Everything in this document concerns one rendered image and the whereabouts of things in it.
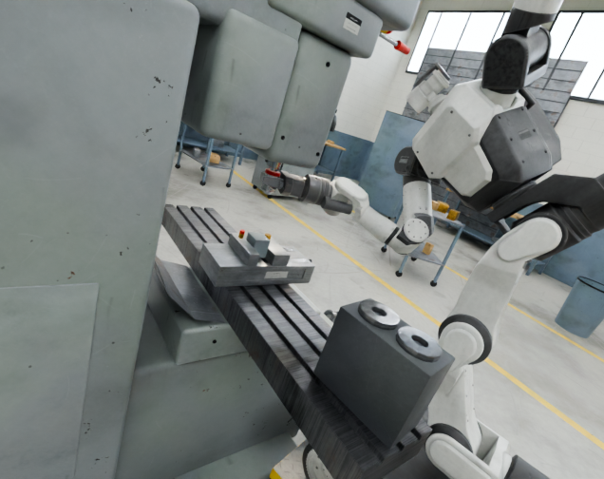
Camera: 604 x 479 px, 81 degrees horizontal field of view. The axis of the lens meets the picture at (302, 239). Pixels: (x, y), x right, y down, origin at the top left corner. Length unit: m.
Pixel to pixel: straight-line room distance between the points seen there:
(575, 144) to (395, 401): 7.99
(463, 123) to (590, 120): 7.61
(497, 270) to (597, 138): 7.49
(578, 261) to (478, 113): 7.36
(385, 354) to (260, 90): 0.62
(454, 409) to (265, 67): 1.07
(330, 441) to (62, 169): 0.67
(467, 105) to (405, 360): 0.64
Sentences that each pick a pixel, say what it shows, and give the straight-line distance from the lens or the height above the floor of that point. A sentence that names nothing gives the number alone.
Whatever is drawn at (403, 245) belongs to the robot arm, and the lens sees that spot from 1.11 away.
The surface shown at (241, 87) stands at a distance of 0.84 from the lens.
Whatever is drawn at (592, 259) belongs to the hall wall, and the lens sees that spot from 8.24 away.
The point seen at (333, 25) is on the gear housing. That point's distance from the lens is 0.96.
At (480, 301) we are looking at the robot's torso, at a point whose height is 1.13.
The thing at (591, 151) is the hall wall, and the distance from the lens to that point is 8.44.
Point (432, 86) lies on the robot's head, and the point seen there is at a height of 1.63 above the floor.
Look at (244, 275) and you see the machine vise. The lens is 1.07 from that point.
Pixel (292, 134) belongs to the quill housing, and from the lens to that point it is 0.96.
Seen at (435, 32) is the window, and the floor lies 4.14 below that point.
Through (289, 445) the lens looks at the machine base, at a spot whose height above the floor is 0.20.
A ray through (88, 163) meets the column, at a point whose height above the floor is 1.28.
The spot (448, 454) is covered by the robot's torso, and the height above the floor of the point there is 0.70.
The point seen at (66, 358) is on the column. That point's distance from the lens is 0.87.
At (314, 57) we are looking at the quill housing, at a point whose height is 1.58.
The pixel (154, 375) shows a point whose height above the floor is 0.70.
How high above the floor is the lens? 1.46
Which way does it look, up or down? 20 degrees down
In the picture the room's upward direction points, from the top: 19 degrees clockwise
